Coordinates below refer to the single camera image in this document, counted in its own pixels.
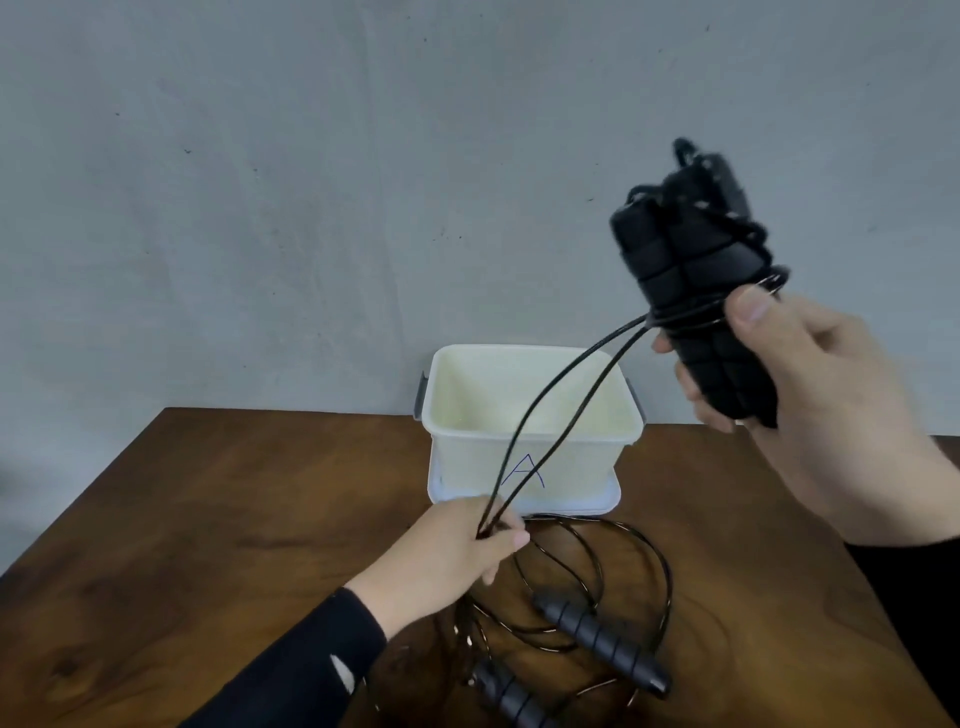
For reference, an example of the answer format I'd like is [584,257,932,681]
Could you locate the person's right hand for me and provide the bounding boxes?
[651,285,960,547]

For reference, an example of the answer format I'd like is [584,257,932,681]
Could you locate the person's left hand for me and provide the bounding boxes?
[346,495,531,639]

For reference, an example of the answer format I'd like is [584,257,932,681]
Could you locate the person's left forearm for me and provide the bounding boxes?
[180,587,389,728]

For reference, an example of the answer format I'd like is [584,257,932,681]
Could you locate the white container lid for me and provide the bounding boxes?
[427,450,622,517]

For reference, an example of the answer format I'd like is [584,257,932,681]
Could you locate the white plastic container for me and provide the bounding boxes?
[414,344,648,505]

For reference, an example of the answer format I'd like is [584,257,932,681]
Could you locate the black jump rope ribbed handles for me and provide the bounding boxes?
[450,513,674,728]

